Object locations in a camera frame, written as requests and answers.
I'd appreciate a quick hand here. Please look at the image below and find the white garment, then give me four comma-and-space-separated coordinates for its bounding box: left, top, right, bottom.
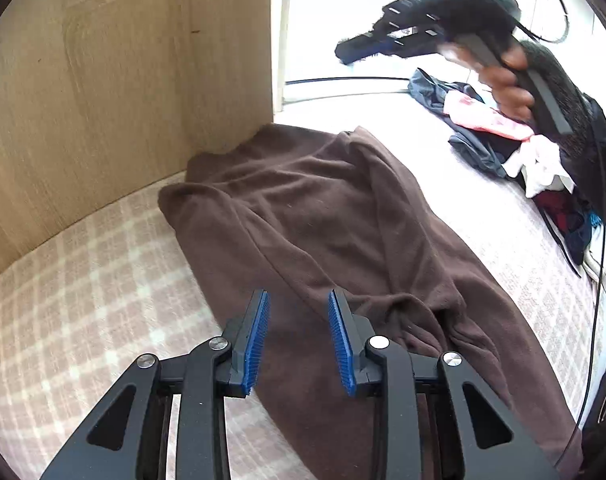
503, 135, 574, 199

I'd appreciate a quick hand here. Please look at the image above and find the dark red garment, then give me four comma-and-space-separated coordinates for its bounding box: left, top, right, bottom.
533, 189, 592, 241

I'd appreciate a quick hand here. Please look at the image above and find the person's right hand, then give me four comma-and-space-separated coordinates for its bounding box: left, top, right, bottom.
440, 42, 536, 124

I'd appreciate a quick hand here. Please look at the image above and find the black cable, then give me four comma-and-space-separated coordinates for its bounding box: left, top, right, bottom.
485, 0, 606, 480

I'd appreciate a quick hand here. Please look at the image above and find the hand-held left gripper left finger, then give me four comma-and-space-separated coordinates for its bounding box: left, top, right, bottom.
40, 288, 272, 480

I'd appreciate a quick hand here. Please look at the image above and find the light laminate wooden board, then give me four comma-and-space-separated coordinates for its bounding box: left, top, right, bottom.
0, 0, 275, 292

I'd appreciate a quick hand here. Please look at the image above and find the black garment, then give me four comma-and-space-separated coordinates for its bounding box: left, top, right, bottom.
449, 122, 510, 179

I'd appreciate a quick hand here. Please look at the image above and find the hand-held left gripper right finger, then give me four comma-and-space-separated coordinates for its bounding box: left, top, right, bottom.
328, 288, 558, 480

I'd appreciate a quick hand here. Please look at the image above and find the pink garment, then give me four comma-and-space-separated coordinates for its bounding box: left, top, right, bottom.
443, 91, 534, 142

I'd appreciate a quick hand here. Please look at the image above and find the pink plaid blanket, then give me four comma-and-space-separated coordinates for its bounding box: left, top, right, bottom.
0, 92, 606, 480

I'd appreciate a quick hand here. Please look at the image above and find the brown sweater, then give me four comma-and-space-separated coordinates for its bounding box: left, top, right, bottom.
158, 124, 584, 480

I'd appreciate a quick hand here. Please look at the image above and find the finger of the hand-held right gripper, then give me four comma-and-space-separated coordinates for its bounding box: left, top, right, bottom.
335, 0, 444, 66
363, 30, 448, 59

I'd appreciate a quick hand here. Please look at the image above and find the dark grey jacket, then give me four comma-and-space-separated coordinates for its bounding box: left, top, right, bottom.
408, 67, 490, 122

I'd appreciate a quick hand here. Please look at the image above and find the beige garment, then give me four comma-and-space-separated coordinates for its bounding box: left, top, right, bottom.
582, 242, 606, 303

